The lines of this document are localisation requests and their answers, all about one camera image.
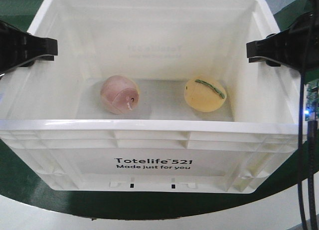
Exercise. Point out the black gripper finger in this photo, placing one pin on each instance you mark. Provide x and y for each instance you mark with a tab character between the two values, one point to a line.
21	49
295	47

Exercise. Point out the white plastic tote box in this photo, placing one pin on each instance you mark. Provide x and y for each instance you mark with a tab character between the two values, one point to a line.
52	117

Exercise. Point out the yellow plush ball toy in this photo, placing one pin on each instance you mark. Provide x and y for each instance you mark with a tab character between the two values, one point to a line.
204	93

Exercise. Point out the pink plush ball toy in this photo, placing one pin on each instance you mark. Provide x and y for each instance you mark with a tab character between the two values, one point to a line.
119	94

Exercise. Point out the green circuit board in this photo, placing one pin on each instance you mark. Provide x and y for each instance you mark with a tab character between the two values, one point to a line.
311	111

